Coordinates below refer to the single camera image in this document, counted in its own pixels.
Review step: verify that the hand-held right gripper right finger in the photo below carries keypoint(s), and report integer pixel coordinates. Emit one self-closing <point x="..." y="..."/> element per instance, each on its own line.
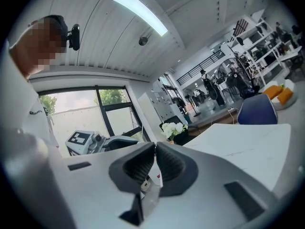
<point x="202" y="187"/>

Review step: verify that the orange cushion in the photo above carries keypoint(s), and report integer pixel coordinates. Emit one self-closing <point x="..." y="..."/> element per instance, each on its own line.
<point x="285" y="96"/>
<point x="274" y="91"/>

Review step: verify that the white round lounge seat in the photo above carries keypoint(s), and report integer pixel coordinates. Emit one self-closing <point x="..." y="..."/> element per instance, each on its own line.
<point x="289" y="99"/>

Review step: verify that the white marble table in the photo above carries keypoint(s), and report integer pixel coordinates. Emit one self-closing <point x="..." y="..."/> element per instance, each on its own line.
<point x="238" y="147"/>

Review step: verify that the white storage shelf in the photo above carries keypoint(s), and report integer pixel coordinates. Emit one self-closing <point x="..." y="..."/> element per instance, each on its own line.
<point x="267" y="49"/>

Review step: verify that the pink vase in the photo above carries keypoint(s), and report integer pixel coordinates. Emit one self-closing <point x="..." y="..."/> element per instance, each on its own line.
<point x="171" y="141"/>

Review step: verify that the round grey ceiling fixture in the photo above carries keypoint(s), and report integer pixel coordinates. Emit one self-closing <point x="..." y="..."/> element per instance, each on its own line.
<point x="143" y="41"/>

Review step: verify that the black standing fan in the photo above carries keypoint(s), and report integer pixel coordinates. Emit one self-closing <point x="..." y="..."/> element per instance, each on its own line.
<point x="191" y="99"/>

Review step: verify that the large round fan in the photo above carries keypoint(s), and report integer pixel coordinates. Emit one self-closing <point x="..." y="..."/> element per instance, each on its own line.
<point x="238" y="77"/>

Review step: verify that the long ceiling light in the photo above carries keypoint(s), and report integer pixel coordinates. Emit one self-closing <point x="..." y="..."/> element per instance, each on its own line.
<point x="140" y="12"/>

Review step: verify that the white flower bouquet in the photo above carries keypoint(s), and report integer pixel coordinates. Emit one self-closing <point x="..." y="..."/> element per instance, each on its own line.
<point x="172" y="129"/>

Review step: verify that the person's white shirt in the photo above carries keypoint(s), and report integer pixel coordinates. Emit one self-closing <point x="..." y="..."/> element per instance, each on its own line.
<point x="19" y="108"/>

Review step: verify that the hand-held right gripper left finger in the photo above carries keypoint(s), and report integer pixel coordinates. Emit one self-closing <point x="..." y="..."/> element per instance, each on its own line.
<point x="95" y="190"/>

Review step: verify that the black office chair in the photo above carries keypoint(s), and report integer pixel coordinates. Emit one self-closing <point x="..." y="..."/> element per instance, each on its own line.
<point x="190" y="130"/>

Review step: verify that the black head-mounted camera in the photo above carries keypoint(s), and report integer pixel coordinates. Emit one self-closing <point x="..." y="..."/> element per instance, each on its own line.
<point x="75" y="37"/>

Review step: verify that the person's head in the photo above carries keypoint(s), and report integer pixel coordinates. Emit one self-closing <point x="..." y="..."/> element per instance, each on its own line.
<point x="38" y="46"/>

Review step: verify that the blue chair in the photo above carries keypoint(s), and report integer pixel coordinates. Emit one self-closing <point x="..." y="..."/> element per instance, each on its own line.
<point x="258" y="111"/>

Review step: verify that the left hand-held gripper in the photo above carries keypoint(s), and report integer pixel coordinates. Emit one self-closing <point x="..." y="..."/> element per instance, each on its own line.
<point x="78" y="138"/>

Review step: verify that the black window frame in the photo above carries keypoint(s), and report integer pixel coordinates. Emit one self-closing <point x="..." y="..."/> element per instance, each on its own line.
<point x="103" y="108"/>

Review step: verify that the black railing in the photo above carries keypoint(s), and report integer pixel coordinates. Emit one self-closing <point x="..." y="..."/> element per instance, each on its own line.
<point x="200" y="68"/>

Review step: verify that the white locker cabinet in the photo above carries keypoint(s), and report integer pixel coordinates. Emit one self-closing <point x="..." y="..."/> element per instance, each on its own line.
<point x="150" y="108"/>

